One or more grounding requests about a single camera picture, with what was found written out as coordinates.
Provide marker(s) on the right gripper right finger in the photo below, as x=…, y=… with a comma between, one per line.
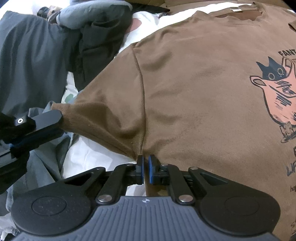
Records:
x=170, y=176

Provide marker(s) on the brown t-shirt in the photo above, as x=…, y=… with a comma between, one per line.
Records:
x=271, y=135

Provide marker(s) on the dark grey pillow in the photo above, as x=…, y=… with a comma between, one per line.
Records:
x=35, y=60

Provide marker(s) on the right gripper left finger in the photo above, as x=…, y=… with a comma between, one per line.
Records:
x=119, y=179

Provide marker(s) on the cream cartoon print blanket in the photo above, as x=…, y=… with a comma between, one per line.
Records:
x=181, y=93

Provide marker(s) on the grey neck pillow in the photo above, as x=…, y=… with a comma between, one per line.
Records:
x=76, y=15

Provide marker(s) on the leopard plush toy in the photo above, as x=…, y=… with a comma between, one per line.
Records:
x=50, y=14

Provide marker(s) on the black folded garment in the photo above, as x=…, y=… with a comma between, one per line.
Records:
x=100, y=40

